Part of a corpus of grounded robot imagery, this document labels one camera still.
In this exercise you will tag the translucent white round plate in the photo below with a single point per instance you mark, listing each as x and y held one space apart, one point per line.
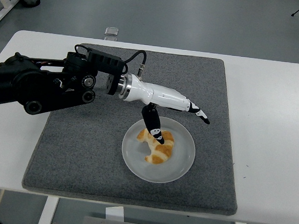
181 157

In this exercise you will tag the grey felt mat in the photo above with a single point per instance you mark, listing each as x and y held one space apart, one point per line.
193 76

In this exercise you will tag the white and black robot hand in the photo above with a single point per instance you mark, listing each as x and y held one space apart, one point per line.
161 96

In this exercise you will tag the golden croissant bread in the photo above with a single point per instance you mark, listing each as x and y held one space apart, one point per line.
162 154

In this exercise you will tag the white paper label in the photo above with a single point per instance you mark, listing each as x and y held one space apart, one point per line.
114 213

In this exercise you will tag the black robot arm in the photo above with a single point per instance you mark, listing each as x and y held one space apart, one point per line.
25 83

